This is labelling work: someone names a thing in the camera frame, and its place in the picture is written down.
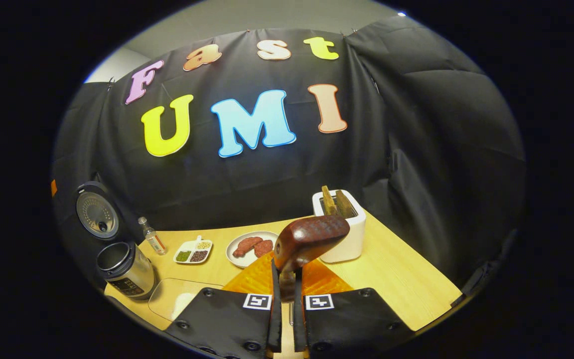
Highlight brown toast slice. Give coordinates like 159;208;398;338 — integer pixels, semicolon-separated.
321;186;338;216
335;189;357;219

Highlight clear glass tray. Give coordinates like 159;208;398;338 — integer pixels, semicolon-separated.
148;278;225;322

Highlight white toaster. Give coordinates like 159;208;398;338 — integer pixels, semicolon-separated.
312;189;367;264

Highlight small clear glass bottle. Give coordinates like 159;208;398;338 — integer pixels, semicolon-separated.
138;216;168;256

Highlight grey and silver rice cooker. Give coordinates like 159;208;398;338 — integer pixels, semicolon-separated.
76;182;158;300

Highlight white round plate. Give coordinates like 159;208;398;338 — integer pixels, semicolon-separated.
226;231;280;269

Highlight white divided bean dish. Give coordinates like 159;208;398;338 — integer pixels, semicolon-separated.
173;236;213;265

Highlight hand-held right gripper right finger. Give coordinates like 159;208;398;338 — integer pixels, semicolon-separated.
292;254;415;357

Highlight brown wooden spoon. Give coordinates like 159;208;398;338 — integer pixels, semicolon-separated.
273;215;351;302

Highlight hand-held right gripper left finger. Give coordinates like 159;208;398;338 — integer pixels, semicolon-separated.
165;251;283;357

